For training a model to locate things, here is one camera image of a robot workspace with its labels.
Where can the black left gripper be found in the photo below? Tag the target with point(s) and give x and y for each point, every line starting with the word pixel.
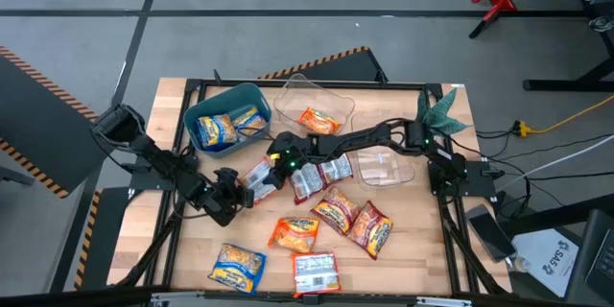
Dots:
pixel 225 196

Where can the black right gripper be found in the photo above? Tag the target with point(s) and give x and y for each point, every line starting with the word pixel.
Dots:
pixel 292 146

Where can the orange Maruchan noodle packet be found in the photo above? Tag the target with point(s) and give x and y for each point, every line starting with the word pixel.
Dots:
pixel 319 121
pixel 256 180
pixel 315 273
pixel 293 234

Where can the red Maruchan noodle packet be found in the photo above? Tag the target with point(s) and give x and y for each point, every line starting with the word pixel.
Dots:
pixel 370 229
pixel 336 169
pixel 336 209
pixel 307 182

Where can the blue Maruchan noodle packet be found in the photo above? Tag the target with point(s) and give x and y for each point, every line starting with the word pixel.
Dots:
pixel 237 268
pixel 216 130
pixel 249 122

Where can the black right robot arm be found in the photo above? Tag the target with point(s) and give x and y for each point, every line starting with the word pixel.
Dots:
pixel 364 136

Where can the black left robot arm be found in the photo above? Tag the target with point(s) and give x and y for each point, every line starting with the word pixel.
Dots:
pixel 163 163

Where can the clear plastic bin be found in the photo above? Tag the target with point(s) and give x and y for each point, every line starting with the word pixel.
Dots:
pixel 292 101
pixel 384 172

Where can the teal plastic bin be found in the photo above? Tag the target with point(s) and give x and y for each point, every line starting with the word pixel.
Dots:
pixel 211 105

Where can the black hazard-striped ramp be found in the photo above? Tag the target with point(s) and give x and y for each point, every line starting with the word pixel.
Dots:
pixel 345 67

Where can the black hazard-edged floor plate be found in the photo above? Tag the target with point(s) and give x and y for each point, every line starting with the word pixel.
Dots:
pixel 103 240

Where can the green plant in white pot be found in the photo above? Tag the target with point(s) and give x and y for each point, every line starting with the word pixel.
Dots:
pixel 439 115

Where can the black smartphone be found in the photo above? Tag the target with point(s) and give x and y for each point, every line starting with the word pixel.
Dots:
pixel 489 232

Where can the black hazard-striped platform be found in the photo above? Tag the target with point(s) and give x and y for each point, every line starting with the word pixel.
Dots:
pixel 38 120

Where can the white printed paper sheet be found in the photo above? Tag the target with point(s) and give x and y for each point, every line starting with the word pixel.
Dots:
pixel 547 259

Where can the black laptop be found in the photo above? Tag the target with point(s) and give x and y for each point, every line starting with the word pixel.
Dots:
pixel 595 259

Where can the silver metal bracket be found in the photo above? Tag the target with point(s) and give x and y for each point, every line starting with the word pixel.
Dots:
pixel 177 296
pixel 443 302

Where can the black desk frame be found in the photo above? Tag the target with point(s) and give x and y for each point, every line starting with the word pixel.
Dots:
pixel 566 84

